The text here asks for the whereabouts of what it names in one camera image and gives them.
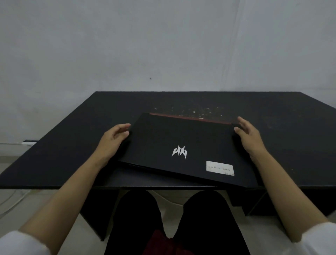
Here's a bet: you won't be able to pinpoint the person's white sleeve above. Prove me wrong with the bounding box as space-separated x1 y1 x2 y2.
293 222 336 255
0 230 51 255

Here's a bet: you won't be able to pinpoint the black laptop with silver logo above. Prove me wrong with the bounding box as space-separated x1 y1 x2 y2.
117 112 259 188

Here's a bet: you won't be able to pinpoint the person's white right sleeve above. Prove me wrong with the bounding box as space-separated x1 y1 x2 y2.
293 222 336 255

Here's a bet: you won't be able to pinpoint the dark red cloth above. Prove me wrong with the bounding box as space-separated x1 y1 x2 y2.
142 230 195 255

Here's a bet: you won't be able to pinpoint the person's left forearm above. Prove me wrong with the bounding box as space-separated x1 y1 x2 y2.
19 154 109 253

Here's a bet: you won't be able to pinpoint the person's white left sleeve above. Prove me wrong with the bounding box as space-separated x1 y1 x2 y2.
0 230 51 255

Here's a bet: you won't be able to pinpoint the white cable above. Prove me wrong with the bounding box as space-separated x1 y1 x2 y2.
0 189 30 219

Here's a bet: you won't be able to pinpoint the person's black trousers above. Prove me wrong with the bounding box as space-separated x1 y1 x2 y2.
104 189 250 255

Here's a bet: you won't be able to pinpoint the person's left hand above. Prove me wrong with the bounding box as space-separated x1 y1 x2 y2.
94 123 132 169

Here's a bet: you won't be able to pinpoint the person's right forearm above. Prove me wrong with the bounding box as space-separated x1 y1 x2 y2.
249 151 330 243

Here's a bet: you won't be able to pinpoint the person's right hand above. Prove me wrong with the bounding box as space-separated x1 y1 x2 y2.
234 117 269 161

